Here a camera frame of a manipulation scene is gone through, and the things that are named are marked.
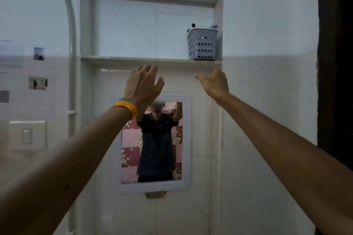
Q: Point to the white framed wall mirror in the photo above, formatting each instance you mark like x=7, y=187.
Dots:
x=132, y=146

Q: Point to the person's right hand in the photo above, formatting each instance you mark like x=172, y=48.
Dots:
x=216, y=84

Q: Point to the white marble niche shelf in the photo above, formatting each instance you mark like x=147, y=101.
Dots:
x=110, y=60

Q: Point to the yellow wristband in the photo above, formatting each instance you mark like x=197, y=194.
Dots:
x=127, y=106

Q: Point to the person's right thumb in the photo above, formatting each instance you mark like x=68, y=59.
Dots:
x=200, y=76

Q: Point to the white wall pipe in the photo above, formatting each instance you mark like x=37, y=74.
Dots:
x=73, y=50

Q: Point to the brass mirror bracket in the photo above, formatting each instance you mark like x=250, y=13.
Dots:
x=155, y=195

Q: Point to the person's left forearm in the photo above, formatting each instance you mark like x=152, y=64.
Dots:
x=69, y=166

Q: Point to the white light switch plate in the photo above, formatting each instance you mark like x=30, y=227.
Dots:
x=27, y=135

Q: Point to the person's left hand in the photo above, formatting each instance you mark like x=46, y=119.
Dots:
x=140, y=88

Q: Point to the person's left thumb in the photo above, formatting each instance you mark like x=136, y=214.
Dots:
x=160, y=84

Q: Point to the grey perforated plastic basket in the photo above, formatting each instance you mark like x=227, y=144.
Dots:
x=202, y=44

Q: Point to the person's right forearm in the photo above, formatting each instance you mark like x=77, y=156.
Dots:
x=275, y=155

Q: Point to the small picture wall tile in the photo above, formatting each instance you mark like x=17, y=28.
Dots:
x=39, y=54
x=4, y=96
x=38, y=83

